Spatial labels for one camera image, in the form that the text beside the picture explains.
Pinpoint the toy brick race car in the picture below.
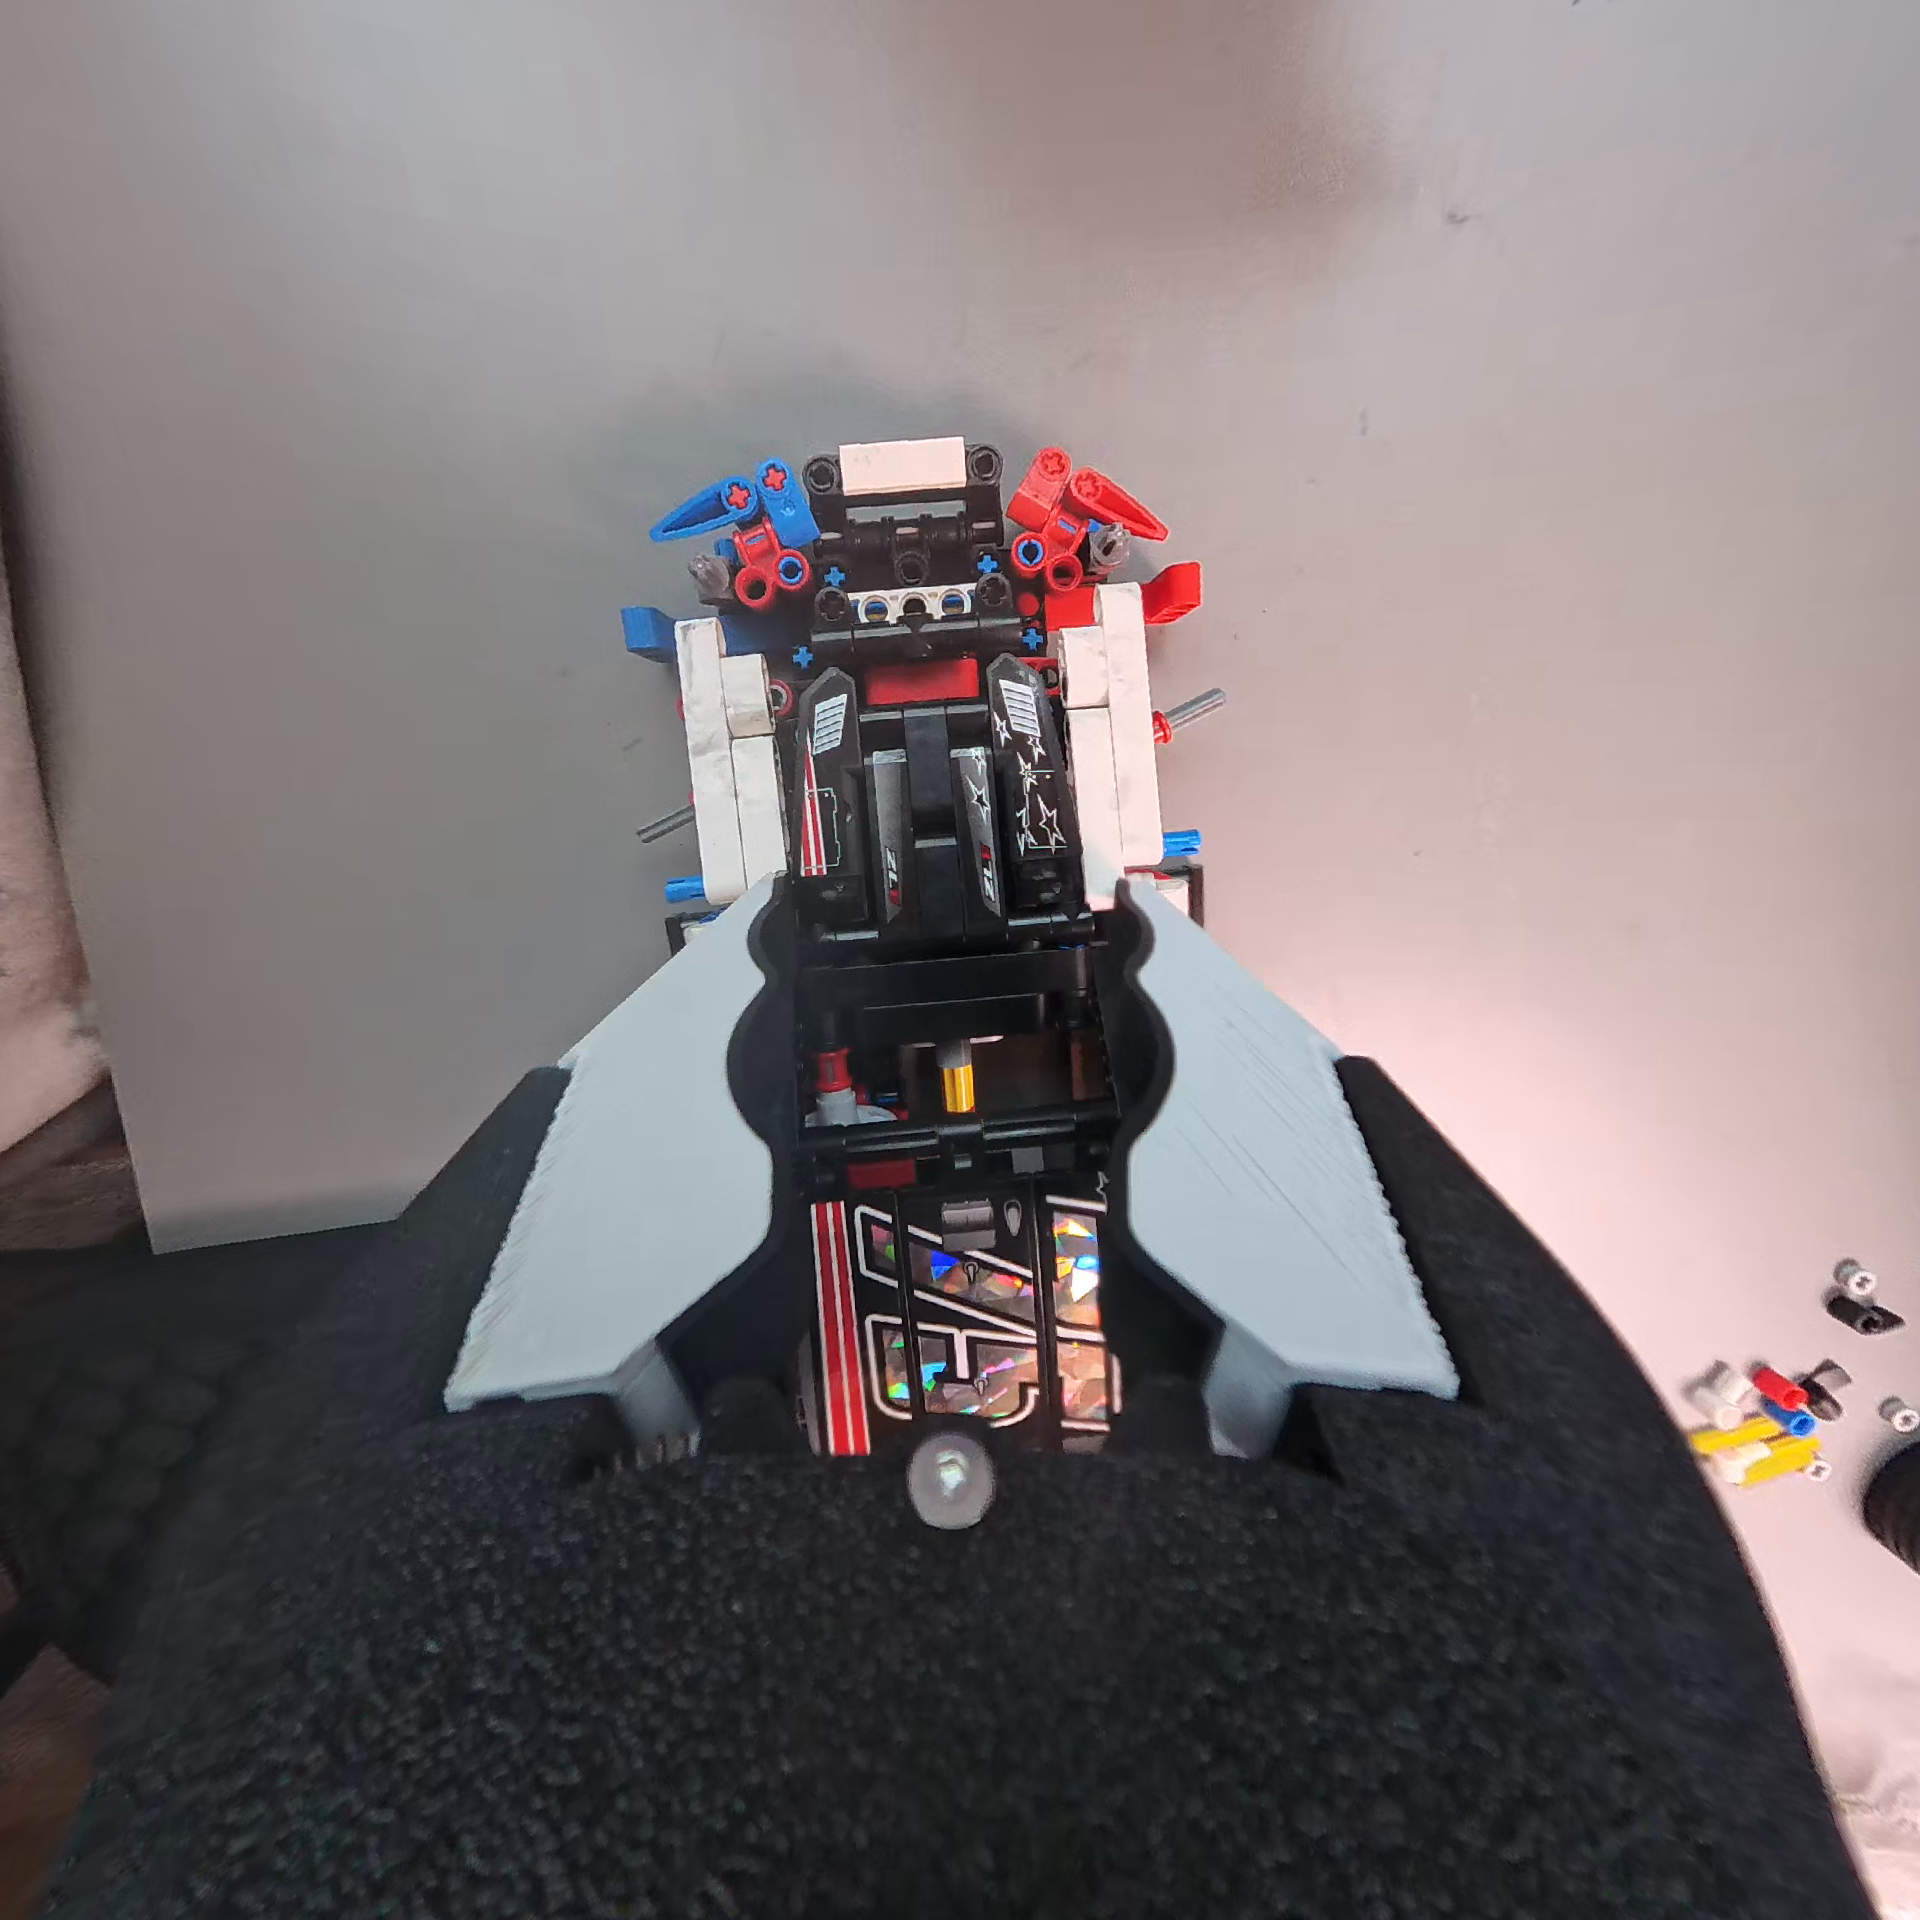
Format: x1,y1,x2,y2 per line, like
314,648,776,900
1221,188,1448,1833
622,434,1225,1461

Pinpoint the dark quilted cloth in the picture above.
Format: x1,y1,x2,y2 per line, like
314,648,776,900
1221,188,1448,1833
0,1241,392,1666

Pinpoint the grey desk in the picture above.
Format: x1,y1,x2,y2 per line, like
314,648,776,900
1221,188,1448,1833
0,0,1920,1864

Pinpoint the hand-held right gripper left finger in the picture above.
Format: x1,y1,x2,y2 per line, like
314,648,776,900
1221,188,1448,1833
445,874,793,1450

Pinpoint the cluster of small brick pieces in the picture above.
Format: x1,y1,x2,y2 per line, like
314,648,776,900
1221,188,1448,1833
1686,1359,1844,1488

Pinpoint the small black toy tyre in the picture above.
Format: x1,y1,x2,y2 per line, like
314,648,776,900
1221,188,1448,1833
1860,1440,1920,1578

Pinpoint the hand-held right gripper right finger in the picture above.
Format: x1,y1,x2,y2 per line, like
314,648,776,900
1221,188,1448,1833
1112,879,1461,1461

